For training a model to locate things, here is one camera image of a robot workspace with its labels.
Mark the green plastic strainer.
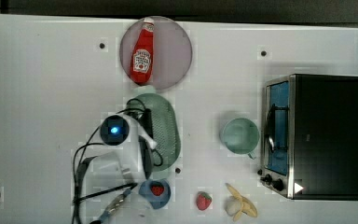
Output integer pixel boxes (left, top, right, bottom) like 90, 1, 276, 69
126, 93, 181, 172

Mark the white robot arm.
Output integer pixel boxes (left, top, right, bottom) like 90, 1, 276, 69
71, 113, 158, 224

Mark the grey round plate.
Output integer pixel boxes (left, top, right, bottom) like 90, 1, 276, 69
119, 16, 193, 90

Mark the red ketchup bottle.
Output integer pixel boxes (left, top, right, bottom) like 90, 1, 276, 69
130, 17, 154, 85

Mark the green plastic cup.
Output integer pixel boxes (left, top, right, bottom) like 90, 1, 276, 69
219, 118, 260, 160

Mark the red strawberry in bowl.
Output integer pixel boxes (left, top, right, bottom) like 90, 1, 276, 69
151, 186, 165, 196

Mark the blue small bowl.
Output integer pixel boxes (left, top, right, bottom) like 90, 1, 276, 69
139, 179, 171, 209

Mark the red strawberry toy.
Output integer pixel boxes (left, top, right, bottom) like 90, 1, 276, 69
196, 192, 213, 211

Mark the peeled toy banana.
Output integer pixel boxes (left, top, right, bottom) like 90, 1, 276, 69
225, 183, 258, 222

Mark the black toaster oven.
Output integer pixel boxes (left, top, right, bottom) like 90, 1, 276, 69
258, 74, 358, 201

